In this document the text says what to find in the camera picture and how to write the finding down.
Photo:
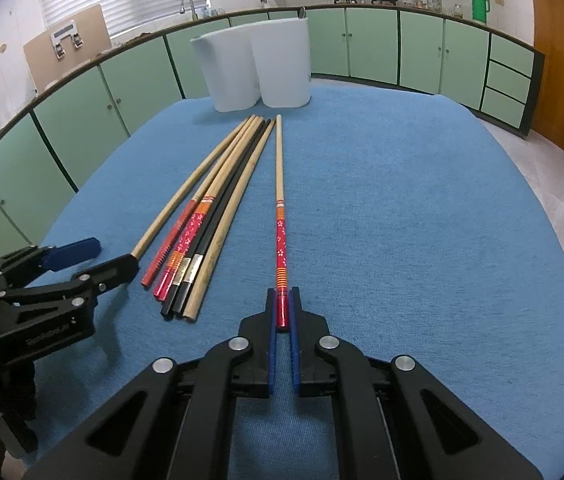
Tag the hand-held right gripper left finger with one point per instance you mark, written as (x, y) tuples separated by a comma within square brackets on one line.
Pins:
[(273, 345)]

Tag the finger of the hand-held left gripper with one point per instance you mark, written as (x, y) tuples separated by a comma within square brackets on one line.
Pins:
[(122, 270), (72, 252)]

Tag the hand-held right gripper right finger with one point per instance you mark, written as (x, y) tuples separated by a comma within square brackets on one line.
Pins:
[(294, 355)]

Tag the red striped chopstick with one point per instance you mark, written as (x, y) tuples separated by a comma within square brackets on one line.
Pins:
[(169, 246)]

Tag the red floral chopstick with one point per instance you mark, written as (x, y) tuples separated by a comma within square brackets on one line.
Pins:
[(281, 240), (189, 237)]

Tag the wooden chopsticks bundle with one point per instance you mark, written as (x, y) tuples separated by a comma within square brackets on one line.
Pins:
[(206, 234)]

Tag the black chopstick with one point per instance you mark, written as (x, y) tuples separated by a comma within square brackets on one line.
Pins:
[(216, 234)]

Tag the plain bamboo chopstick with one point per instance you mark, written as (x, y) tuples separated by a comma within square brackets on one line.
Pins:
[(197, 182), (234, 210)]

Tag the white two-compartment utensil holder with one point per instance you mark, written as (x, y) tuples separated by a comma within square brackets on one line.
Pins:
[(282, 70)]

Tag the blue table mat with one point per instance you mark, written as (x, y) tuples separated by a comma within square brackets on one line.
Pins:
[(386, 210)]

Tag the brown water purifier panel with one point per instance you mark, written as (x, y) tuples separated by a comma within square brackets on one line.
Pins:
[(77, 60)]

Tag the green base kitchen cabinets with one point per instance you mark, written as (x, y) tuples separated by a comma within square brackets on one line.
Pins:
[(376, 45)]

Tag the patterned ceramic jar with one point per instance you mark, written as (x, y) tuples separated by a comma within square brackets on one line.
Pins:
[(433, 5)]

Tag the small glass jar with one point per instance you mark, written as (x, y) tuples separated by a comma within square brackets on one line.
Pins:
[(457, 10)]

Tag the green thermos flask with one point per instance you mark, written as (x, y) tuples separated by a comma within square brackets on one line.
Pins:
[(479, 7)]

